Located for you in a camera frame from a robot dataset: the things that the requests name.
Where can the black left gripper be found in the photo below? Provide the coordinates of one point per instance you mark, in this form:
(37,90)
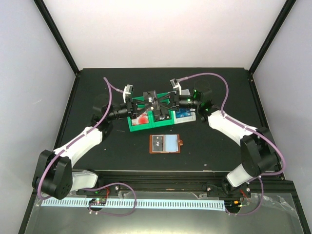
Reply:
(130,110)

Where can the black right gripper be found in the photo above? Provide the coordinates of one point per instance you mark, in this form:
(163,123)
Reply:
(175,98)

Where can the black vip card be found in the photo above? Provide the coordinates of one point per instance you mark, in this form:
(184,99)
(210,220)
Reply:
(151,101)
(157,143)

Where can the brown leather card holder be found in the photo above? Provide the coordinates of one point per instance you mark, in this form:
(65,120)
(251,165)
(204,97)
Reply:
(172,144)

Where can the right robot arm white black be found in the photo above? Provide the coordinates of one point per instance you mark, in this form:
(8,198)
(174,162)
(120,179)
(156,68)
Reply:
(258,151)

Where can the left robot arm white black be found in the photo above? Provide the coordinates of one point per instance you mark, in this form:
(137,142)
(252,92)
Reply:
(54,175)

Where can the green bin with black cards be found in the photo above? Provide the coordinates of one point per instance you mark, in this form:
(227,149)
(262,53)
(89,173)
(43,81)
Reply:
(162,123)

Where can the stack of white red cards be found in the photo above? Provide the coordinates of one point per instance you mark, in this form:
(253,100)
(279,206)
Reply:
(143,119)

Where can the stack of black cards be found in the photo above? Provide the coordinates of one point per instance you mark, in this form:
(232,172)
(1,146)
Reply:
(161,115)

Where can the green bin with red cards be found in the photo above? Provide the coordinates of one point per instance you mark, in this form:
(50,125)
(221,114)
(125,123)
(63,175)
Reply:
(139,127)

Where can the stack of blue cards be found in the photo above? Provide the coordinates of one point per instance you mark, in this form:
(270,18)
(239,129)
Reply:
(183,113)

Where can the white bin with blue cards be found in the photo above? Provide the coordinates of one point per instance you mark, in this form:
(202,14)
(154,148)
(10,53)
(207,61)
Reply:
(186,119)

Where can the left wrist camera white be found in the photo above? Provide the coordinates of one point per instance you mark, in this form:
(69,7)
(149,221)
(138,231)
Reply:
(127,93)

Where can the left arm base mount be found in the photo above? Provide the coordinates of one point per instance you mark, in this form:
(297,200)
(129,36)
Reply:
(101,188)

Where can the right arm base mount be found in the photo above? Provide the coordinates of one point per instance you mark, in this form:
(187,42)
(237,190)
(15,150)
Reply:
(223,189)

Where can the white slotted cable duct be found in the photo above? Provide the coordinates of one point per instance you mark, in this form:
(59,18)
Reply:
(83,202)

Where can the black aluminium frame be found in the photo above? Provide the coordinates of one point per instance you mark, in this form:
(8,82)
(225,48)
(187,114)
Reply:
(281,186)

